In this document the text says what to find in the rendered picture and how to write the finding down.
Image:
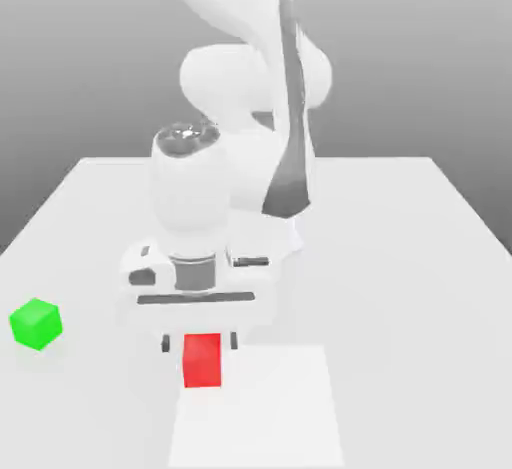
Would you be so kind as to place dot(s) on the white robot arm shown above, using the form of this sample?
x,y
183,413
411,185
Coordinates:
x,y
188,197

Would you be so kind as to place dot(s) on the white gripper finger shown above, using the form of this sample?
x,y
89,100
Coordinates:
x,y
165,344
234,341

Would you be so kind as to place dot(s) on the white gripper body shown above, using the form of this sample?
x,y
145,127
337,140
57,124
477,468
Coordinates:
x,y
192,317

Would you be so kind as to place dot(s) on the small green cube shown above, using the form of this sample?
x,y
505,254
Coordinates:
x,y
36,324

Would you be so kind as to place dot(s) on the small red cube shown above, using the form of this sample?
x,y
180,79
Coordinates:
x,y
202,361

